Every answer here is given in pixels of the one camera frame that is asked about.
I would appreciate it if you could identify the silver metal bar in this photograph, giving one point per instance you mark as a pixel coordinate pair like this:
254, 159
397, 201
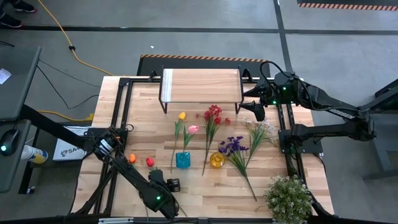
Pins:
115, 220

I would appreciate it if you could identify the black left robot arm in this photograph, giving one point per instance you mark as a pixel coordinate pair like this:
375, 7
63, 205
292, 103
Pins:
133, 180

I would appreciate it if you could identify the grey desk top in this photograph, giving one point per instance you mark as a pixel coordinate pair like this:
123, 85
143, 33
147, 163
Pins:
15, 93

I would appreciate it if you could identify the yellow artificial tulip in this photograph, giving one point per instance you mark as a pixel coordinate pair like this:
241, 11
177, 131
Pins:
182, 115

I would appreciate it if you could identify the red artificial tulip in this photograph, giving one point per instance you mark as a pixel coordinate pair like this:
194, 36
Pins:
150, 162

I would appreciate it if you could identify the white artificial flower bunch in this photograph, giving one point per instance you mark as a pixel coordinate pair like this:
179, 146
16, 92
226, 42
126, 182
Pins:
258, 135

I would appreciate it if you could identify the teal glass vase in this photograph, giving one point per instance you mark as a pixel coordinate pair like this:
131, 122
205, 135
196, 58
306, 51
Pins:
183, 161

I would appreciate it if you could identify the white printed box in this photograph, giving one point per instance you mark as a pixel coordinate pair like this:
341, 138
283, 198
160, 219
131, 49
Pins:
66, 152

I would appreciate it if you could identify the wooden shelf black metal legs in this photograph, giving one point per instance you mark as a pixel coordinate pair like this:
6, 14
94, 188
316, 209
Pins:
202, 85

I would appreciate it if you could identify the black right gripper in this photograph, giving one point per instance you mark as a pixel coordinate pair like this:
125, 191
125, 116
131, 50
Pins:
271, 91

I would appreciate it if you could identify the person's shoe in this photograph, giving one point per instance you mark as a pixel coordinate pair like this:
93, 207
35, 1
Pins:
23, 6
9, 21

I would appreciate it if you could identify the pink artificial tulip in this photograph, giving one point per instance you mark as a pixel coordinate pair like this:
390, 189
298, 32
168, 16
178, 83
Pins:
193, 129

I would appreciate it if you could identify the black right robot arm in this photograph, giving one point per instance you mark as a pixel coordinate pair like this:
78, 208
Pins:
329, 107

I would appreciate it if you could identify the purple artificial flower bunch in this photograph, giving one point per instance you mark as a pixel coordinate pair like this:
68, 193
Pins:
234, 146

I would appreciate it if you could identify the red artificial flower bunch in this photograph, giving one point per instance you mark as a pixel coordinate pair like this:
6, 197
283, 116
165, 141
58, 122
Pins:
213, 116

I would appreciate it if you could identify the black mouse tray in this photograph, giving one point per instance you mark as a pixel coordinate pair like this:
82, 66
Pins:
9, 177

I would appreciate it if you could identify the yellow glass vase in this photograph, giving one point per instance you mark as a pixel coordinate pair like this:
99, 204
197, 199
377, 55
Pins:
217, 160

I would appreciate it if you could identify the orange artificial tulip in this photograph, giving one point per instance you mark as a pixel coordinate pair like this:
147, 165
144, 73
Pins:
132, 158

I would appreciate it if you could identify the grey metal table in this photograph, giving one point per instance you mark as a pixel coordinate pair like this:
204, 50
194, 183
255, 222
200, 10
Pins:
385, 146

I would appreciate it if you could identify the black desk support beam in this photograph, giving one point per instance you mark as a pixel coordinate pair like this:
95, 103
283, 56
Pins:
46, 124

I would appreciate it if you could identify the white paper sheet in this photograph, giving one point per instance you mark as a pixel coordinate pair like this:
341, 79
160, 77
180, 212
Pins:
4, 76

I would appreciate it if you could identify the white and yellow spray can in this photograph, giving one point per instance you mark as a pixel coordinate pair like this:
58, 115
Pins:
34, 154

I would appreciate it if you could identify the green bush with white blossoms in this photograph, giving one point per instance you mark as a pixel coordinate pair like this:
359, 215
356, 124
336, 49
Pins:
289, 200

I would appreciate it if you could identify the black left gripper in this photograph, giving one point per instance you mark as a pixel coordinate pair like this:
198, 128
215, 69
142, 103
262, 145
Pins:
157, 179

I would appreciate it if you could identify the black computer mouse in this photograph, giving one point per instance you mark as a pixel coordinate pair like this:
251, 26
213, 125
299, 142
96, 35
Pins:
9, 141

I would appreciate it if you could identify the black mat with hazard stripe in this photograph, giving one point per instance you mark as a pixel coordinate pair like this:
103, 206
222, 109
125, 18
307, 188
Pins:
348, 4
149, 67

